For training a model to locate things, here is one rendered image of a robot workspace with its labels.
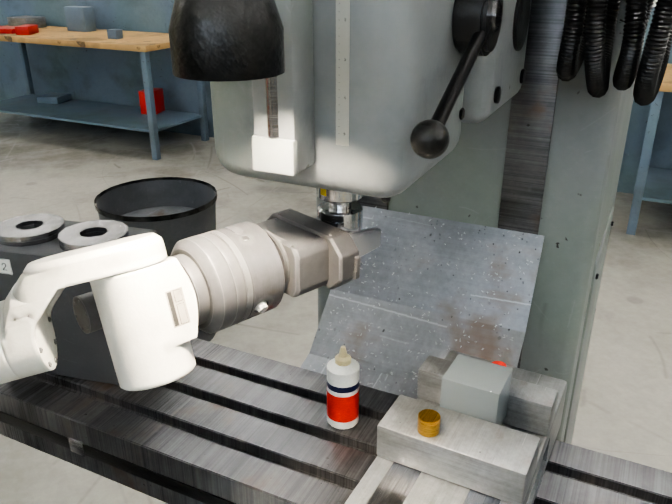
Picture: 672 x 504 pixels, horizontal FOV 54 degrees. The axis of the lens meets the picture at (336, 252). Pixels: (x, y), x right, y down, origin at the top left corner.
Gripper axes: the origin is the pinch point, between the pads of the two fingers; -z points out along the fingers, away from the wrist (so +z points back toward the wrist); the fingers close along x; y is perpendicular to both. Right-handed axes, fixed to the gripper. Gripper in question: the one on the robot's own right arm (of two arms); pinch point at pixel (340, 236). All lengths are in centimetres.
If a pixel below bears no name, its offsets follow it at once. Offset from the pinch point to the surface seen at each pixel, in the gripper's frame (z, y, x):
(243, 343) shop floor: -92, 123, 156
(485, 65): -13.6, -17.1, -6.7
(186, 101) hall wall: -264, 91, 479
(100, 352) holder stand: 15.5, 21.9, 30.1
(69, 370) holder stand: 18.4, 25.8, 34.8
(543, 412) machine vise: -10.6, 16.7, -20.3
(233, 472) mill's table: 12.5, 27.0, 4.1
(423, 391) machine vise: -6.2, 18.6, -7.7
